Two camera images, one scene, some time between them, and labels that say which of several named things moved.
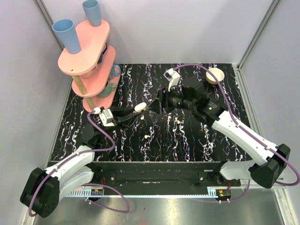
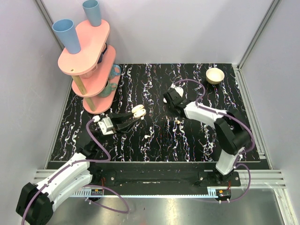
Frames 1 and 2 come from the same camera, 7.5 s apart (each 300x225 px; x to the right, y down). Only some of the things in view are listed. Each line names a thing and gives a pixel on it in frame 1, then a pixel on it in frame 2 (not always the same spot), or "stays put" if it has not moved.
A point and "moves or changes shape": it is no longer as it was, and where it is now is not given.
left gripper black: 115,116 to 115,122
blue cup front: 65,28 stays put
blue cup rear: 92,9 stays put
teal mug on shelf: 111,86 stays put
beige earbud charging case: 141,106 moves or changes shape
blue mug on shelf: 116,71 stays put
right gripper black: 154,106 to 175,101
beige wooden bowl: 218,72 stays put
